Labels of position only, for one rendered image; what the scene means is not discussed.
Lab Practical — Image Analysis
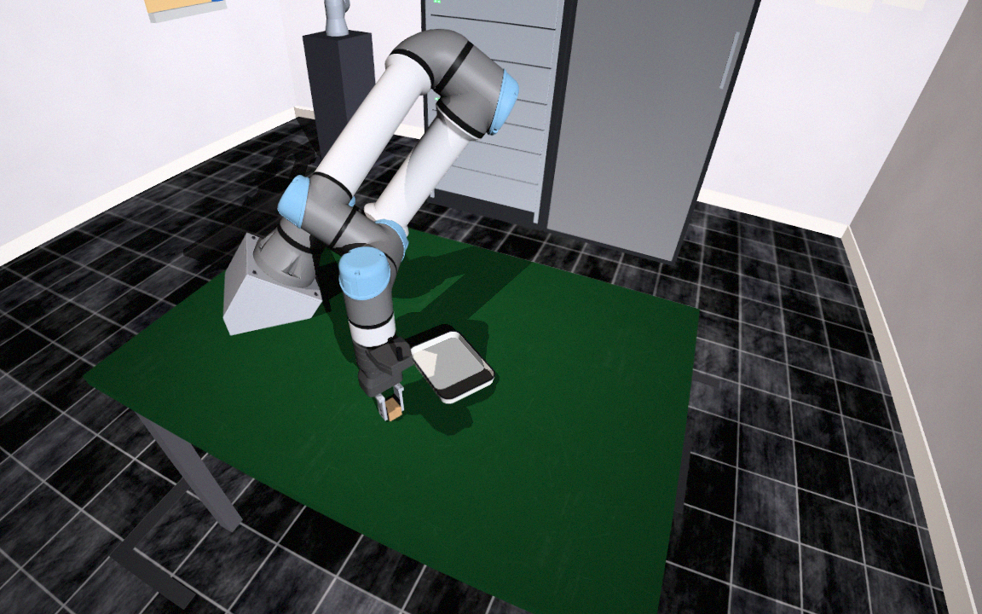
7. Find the tan cube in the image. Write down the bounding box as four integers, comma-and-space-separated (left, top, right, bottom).
385, 397, 402, 421

